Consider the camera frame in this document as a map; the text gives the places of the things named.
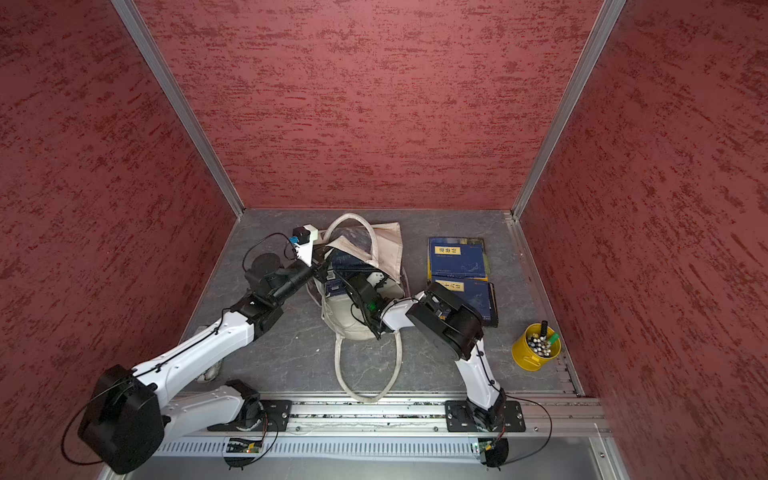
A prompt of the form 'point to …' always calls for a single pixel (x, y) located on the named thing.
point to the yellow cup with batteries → (537, 345)
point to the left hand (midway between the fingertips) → (337, 247)
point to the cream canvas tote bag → (378, 247)
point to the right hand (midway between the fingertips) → (345, 280)
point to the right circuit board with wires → (494, 451)
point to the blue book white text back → (346, 265)
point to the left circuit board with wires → (241, 451)
